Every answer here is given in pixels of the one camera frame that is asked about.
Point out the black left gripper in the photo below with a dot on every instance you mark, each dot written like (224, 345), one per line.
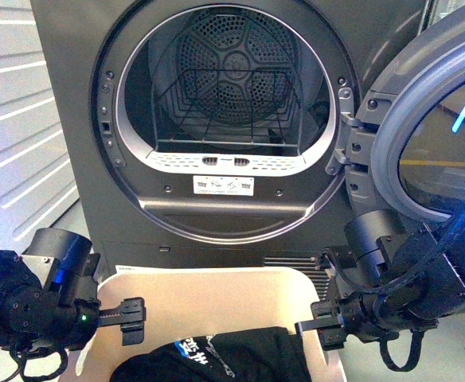
(48, 296)

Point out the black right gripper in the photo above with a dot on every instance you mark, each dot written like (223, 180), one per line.
(357, 302)

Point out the beige plastic laundry hamper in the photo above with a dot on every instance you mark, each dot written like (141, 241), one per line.
(198, 302)

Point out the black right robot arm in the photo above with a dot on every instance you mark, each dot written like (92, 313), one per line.
(437, 276)

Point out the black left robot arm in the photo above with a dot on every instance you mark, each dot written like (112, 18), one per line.
(48, 297)

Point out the black printed t-shirt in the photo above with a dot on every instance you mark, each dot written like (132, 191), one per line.
(267, 354)

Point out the white washing machine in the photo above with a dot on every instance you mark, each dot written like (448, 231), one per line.
(37, 184)

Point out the dark grey dryer machine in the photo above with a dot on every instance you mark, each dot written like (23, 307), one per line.
(185, 206)

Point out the dryer round door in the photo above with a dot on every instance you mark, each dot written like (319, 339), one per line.
(408, 151)

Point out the wire drying rack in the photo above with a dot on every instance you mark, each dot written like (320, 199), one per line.
(259, 110)

